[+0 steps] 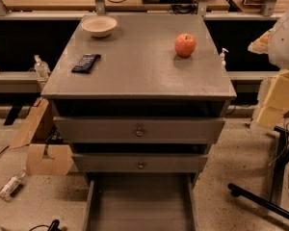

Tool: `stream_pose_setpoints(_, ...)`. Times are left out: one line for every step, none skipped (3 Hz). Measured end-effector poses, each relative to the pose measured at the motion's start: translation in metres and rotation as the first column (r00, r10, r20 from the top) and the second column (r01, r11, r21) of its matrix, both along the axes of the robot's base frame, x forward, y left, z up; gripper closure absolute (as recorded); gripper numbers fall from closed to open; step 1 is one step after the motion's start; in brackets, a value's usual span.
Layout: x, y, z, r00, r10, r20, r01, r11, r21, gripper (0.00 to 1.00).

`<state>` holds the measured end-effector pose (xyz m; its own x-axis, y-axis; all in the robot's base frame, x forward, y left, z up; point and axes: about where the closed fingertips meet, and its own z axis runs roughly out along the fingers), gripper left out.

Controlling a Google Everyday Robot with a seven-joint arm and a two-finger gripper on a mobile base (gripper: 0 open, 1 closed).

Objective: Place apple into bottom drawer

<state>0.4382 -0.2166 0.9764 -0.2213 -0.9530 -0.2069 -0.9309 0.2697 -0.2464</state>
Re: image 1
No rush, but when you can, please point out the grey top drawer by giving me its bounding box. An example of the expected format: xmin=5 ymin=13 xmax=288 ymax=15
xmin=54 ymin=116 xmax=224 ymax=144

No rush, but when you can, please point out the dark snack packet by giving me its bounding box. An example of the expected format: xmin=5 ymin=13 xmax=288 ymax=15
xmin=72 ymin=54 xmax=101 ymax=74

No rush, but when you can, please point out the black chair base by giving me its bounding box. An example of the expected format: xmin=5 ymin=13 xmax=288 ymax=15
xmin=228 ymin=126 xmax=289 ymax=220

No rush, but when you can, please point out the grey middle drawer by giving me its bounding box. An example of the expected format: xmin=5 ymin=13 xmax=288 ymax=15
xmin=72 ymin=153 xmax=208 ymax=173

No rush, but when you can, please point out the white bowl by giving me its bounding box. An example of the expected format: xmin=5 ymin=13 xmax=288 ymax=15
xmin=81 ymin=16 xmax=118 ymax=38

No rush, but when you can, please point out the brown cardboard box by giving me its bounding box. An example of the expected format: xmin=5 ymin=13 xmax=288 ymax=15
xmin=10 ymin=98 xmax=73 ymax=176

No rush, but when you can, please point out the plastic bottle on floor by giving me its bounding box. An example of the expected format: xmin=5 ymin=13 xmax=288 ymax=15
xmin=0 ymin=169 xmax=26 ymax=201

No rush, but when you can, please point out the red apple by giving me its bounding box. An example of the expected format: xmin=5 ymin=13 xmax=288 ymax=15
xmin=174 ymin=34 xmax=197 ymax=57

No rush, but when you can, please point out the clear bottle on shelf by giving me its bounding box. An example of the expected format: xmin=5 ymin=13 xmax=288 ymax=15
xmin=34 ymin=55 xmax=51 ymax=79

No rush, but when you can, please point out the white pump bottle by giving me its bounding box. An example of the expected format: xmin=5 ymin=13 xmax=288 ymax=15
xmin=219 ymin=48 xmax=229 ymax=67

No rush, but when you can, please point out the grey open bottom drawer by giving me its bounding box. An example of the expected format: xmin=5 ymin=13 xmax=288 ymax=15
xmin=82 ymin=173 xmax=198 ymax=231

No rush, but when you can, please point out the grey drawer cabinet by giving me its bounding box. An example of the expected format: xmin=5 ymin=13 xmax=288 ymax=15
xmin=40 ymin=13 xmax=238 ymax=185

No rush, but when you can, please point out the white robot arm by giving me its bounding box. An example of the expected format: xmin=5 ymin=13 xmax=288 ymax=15
xmin=248 ymin=8 xmax=289 ymax=129

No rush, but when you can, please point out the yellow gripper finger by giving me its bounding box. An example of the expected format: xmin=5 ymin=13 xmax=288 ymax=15
xmin=253 ymin=70 xmax=289 ymax=129
xmin=248 ymin=30 xmax=272 ymax=54

